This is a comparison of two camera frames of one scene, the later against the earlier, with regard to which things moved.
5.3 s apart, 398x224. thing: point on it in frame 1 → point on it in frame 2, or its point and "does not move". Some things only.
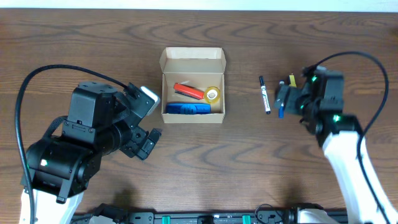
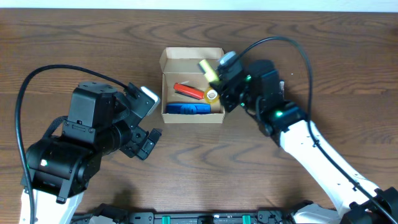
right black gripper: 292,94 → 221,87
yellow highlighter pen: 293,81 → 209,73
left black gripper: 132,145 does not move
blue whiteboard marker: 281,98 does not move
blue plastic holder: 189,109 does not move
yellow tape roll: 212,94 does not move
